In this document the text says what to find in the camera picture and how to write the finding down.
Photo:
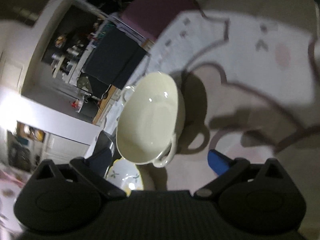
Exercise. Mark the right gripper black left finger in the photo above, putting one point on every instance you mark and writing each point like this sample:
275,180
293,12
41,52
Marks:
94,168

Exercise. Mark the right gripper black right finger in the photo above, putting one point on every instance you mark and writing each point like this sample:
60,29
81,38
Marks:
228,170

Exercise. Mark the white lemon-pattern scalloped bowl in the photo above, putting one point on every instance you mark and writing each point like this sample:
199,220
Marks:
125,175

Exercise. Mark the cream two-handled ceramic bowl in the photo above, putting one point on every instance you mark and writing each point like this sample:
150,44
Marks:
151,121

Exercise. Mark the grey trash bin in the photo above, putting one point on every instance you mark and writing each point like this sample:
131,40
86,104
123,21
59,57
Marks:
89,109

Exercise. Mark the white cartoon-print tablecloth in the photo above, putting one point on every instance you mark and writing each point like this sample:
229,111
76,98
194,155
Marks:
251,90

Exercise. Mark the dark teal chair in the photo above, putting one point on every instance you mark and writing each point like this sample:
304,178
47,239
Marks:
115,59

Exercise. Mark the maroon chair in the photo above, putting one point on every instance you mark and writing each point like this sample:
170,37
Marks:
150,17

